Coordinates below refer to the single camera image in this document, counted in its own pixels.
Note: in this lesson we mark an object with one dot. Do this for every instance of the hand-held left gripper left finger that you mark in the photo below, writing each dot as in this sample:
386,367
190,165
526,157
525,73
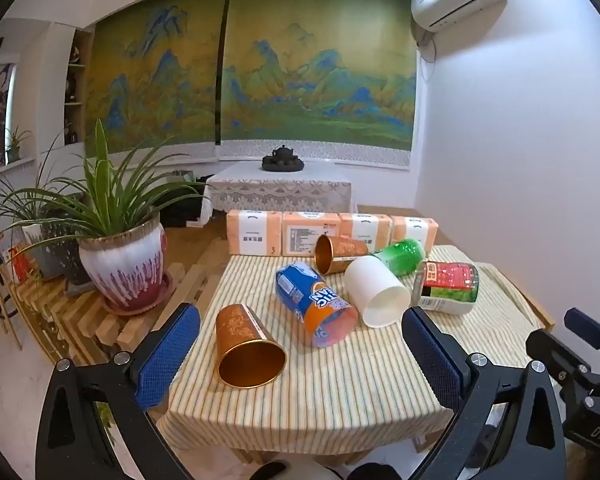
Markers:
167,355

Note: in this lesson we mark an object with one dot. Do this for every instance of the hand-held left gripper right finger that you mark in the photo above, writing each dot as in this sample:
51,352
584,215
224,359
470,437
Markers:
432,360

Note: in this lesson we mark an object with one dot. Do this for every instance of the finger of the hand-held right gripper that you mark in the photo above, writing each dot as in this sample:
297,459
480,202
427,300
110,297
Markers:
582,321
552,352

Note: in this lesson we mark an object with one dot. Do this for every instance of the large gold metal cup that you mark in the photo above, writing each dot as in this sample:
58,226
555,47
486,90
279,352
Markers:
240,330

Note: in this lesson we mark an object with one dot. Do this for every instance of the red label paper cup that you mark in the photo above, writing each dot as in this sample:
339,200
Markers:
450,277

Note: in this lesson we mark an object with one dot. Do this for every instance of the white paper cup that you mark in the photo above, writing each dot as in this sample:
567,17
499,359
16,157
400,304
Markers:
367,280

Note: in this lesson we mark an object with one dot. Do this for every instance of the green plastic cup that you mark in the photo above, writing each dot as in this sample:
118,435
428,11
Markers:
400,255

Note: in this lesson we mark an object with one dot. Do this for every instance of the blue and orange paper cup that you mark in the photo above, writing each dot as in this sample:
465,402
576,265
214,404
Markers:
310,300

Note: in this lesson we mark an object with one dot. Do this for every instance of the small gold metal cup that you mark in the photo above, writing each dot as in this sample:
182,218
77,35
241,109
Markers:
347,250

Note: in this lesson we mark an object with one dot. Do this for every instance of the wooden slatted bench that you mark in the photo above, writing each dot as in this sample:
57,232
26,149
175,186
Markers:
80,320

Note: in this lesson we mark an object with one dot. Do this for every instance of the potted plant white purple pot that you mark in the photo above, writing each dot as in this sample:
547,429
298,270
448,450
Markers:
125,270

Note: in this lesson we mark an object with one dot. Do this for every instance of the green striped tablecloth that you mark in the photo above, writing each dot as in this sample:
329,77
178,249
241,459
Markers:
330,385

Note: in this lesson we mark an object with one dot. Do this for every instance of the orange tissue pack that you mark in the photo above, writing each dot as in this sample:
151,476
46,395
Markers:
252,232
365,227
415,230
305,235

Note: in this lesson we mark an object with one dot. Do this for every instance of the black bag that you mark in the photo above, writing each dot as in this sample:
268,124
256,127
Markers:
185,212

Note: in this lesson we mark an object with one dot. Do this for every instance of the potted plant grey pot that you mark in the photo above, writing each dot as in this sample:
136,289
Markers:
50,255

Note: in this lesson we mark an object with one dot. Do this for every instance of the lace covered low table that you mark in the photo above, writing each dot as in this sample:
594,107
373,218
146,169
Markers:
280,190

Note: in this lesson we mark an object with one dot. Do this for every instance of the black tea tray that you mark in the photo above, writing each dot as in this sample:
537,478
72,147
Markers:
282,165

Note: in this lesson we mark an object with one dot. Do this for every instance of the black teapot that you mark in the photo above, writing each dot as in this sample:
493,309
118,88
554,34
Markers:
283,152

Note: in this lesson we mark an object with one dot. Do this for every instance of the small potted plant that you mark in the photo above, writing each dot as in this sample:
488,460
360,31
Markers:
14,152

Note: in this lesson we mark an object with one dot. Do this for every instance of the wooden wall shelf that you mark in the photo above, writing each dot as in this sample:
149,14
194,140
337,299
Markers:
77,105

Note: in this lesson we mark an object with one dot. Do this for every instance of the green landscape wall hanging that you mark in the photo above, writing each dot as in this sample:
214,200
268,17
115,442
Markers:
150,80
320,80

